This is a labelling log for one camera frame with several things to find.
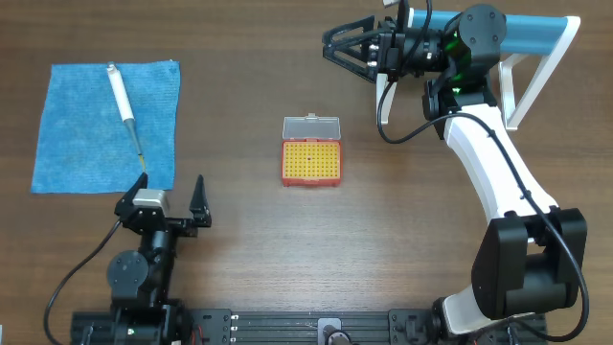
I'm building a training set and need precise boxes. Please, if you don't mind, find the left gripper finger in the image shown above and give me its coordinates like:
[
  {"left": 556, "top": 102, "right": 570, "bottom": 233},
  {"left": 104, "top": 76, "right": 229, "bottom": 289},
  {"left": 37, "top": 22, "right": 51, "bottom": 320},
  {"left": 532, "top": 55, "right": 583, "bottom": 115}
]
[
  {"left": 189, "top": 174, "right": 213, "bottom": 229},
  {"left": 114, "top": 172, "right": 149, "bottom": 217}
]

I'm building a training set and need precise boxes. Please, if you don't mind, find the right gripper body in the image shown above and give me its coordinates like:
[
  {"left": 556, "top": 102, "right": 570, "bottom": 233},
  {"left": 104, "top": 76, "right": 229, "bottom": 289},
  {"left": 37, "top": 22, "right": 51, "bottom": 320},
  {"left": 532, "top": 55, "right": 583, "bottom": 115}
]
[{"left": 366, "top": 17, "right": 409, "bottom": 81}]

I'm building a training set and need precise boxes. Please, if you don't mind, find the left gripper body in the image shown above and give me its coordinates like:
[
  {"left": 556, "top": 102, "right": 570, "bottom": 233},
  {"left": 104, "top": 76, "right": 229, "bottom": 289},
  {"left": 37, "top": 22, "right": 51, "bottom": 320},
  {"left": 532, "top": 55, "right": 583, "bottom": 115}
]
[{"left": 118, "top": 208, "right": 199, "bottom": 238}]

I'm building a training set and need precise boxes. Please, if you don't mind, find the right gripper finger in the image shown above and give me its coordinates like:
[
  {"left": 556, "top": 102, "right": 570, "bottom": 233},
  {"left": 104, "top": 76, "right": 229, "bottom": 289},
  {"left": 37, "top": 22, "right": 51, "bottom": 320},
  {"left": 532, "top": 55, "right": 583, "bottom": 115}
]
[
  {"left": 321, "top": 14, "right": 379, "bottom": 45},
  {"left": 322, "top": 43, "right": 379, "bottom": 84}
]

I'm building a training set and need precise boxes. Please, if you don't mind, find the white pipette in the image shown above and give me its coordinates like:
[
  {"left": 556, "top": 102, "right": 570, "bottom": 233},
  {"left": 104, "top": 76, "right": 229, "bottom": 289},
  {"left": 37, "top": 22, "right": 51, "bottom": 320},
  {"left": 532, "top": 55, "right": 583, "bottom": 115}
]
[{"left": 105, "top": 61, "right": 148, "bottom": 173}]

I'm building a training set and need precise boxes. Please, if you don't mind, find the blue cloth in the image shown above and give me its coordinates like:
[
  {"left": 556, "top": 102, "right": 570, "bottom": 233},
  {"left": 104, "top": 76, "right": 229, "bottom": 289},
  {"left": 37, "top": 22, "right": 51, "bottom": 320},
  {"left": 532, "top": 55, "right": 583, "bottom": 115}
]
[{"left": 30, "top": 59, "right": 182, "bottom": 196}]

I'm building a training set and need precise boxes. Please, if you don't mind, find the red and yellow tip box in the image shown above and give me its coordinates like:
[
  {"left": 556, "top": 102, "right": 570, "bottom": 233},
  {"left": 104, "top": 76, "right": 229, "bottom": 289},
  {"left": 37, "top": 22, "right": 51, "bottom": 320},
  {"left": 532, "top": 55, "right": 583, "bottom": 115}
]
[{"left": 281, "top": 113, "right": 343, "bottom": 188}]

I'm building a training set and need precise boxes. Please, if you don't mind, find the white and blue stand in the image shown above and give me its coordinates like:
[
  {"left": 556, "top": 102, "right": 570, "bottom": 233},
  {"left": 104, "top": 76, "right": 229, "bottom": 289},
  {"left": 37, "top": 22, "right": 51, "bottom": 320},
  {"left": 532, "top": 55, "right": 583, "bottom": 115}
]
[{"left": 375, "top": 6, "right": 582, "bottom": 131}]

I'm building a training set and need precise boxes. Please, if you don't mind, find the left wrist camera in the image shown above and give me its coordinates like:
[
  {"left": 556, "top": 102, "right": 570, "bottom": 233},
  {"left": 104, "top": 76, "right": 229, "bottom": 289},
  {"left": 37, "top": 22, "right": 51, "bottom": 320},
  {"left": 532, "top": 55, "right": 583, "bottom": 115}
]
[{"left": 132, "top": 188, "right": 171, "bottom": 216}]

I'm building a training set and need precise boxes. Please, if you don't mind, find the mounting rail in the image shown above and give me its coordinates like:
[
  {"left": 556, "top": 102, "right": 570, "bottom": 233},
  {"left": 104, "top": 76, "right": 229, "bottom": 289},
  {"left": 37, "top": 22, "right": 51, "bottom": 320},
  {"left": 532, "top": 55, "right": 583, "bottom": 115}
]
[{"left": 70, "top": 309, "right": 548, "bottom": 345}]

